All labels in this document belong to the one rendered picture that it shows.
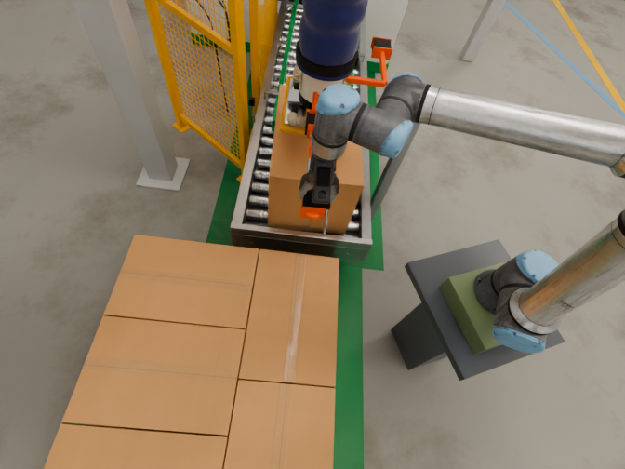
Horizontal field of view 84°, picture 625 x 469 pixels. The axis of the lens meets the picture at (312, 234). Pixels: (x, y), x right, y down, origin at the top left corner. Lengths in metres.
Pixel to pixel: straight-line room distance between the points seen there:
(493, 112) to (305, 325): 1.11
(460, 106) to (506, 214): 2.29
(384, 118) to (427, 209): 2.04
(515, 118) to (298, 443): 1.27
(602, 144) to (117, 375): 1.66
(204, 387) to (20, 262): 1.55
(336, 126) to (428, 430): 1.80
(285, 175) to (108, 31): 1.07
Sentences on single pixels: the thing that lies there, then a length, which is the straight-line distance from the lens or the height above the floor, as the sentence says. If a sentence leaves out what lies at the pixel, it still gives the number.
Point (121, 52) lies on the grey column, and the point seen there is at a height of 0.98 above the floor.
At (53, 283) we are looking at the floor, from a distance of 2.55.
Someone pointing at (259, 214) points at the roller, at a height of 0.55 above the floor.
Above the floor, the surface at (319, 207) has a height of 1.23.
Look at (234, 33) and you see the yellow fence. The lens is 1.92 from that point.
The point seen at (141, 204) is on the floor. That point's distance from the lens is 2.66.
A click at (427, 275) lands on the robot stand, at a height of 0.75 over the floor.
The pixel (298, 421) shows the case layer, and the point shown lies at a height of 0.54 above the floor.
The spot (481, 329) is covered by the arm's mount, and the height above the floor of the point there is 0.84.
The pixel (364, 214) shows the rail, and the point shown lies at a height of 0.60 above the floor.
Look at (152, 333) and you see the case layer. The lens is 1.64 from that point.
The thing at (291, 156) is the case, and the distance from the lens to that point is 1.53.
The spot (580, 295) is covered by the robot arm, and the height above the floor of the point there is 1.34.
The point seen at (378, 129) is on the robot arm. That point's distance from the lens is 0.80.
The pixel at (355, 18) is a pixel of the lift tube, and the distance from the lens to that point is 1.30.
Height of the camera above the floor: 2.06
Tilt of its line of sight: 58 degrees down
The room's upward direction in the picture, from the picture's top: 13 degrees clockwise
